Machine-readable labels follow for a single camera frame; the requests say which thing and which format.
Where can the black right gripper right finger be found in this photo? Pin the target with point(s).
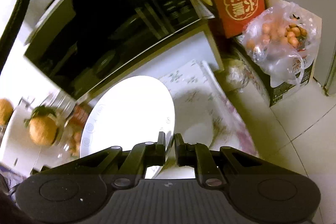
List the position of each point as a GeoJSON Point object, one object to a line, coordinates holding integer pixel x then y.
{"type": "Point", "coordinates": [199, 157]}

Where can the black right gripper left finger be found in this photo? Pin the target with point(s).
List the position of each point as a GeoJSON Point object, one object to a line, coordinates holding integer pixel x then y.
{"type": "Point", "coordinates": [141, 156]}

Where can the small white plate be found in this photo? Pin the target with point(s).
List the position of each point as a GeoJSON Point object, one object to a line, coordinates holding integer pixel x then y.
{"type": "Point", "coordinates": [133, 111]}

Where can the floral tablecloth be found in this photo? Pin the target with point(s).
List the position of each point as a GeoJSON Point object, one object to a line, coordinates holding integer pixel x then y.
{"type": "Point", "coordinates": [203, 113]}

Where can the glass jar of tangerines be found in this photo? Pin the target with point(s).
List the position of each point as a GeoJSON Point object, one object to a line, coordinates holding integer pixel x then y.
{"type": "Point", "coordinates": [71, 119]}

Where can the cardboard box under bag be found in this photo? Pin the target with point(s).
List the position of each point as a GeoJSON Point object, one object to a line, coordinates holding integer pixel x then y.
{"type": "Point", "coordinates": [275, 90]}

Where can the large orange pomelo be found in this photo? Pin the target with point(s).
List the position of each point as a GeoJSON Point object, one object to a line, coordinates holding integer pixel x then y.
{"type": "Point", "coordinates": [42, 125]}

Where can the white air fryer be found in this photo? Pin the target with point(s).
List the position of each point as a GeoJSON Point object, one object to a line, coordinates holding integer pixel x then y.
{"type": "Point", "coordinates": [20, 154]}

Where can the plastic bag of tangerines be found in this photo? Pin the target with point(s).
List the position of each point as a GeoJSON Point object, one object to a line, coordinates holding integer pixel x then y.
{"type": "Point", "coordinates": [281, 40]}

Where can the black microwave oven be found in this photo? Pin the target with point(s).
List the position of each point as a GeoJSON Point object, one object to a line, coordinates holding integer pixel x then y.
{"type": "Point", "coordinates": [86, 46]}

